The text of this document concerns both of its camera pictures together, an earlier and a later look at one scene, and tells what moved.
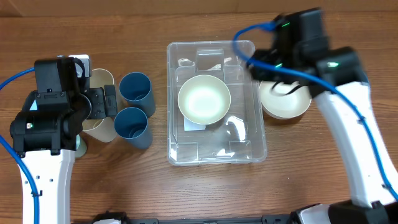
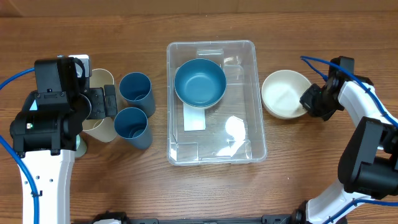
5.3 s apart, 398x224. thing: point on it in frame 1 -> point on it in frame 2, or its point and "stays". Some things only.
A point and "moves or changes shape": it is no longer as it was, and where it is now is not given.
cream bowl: x=204 y=99 moves or changes shape
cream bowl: x=284 y=101 stays
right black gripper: x=262 y=74 -> x=304 y=102
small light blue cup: x=34 y=106 stays
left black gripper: x=101 y=109 stays
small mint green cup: x=81 y=146 stays
